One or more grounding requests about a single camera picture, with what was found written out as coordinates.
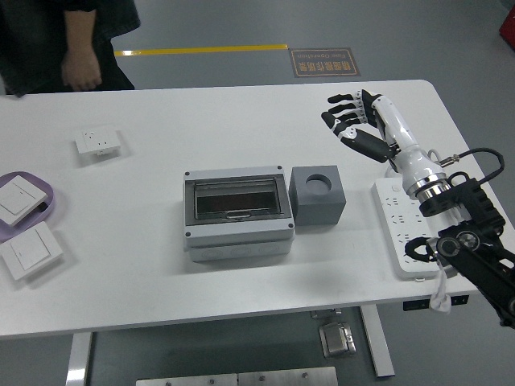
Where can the person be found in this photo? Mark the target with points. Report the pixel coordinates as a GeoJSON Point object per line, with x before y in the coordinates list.
{"type": "Point", "coordinates": [28, 40]}

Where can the black table control panel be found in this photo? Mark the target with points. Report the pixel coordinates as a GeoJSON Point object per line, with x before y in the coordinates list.
{"type": "Point", "coordinates": [418, 303]}

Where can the red object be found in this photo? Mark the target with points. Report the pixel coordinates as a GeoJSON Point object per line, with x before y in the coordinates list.
{"type": "Point", "coordinates": [507, 28]}

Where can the grey metal base plate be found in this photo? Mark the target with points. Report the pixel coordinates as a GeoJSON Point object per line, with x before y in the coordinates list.
{"type": "Point", "coordinates": [185, 380]}
{"type": "Point", "coordinates": [287, 377]}

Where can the grey cube with round hole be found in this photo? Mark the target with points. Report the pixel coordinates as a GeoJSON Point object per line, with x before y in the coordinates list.
{"type": "Point", "coordinates": [318, 209]}

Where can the white table leg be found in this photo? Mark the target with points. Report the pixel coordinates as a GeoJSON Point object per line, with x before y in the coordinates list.
{"type": "Point", "coordinates": [78, 358]}
{"type": "Point", "coordinates": [378, 342]}

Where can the metal under-table bracket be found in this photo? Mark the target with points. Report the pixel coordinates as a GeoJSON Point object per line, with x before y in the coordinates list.
{"type": "Point", "coordinates": [326, 313]}

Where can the person's forearm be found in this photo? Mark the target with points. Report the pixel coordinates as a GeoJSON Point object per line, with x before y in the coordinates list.
{"type": "Point", "coordinates": [80, 28]}

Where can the purple tray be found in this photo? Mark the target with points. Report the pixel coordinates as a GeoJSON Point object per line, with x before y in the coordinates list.
{"type": "Point", "coordinates": [48, 197]}

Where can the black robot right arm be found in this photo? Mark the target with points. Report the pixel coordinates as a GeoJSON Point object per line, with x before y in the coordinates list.
{"type": "Point", "coordinates": [475, 201]}

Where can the white wall socket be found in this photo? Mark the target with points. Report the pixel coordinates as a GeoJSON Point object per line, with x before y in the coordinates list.
{"type": "Point", "coordinates": [97, 138]}

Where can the grey electrical box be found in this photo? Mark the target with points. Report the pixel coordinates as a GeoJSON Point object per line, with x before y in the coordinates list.
{"type": "Point", "coordinates": [237, 237]}

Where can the brown floor sign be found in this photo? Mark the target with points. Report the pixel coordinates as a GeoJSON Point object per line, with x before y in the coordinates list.
{"type": "Point", "coordinates": [324, 62]}

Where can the person's hand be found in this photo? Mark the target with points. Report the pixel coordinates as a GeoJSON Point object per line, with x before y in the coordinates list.
{"type": "Point", "coordinates": [80, 68]}

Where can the white wall switch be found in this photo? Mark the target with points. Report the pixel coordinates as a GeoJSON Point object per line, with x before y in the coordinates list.
{"type": "Point", "coordinates": [18, 199]}
{"type": "Point", "coordinates": [30, 251]}

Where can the metal floor socket box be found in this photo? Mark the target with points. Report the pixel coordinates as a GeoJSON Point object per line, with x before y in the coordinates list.
{"type": "Point", "coordinates": [336, 339]}

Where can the yellow floor tape line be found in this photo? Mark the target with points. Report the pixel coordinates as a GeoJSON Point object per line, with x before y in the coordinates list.
{"type": "Point", "coordinates": [201, 51]}

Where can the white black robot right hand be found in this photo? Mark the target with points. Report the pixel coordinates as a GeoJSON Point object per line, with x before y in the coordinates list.
{"type": "Point", "coordinates": [402, 132]}

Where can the white power strip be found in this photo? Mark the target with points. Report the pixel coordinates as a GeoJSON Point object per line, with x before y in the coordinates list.
{"type": "Point", "coordinates": [396, 225]}

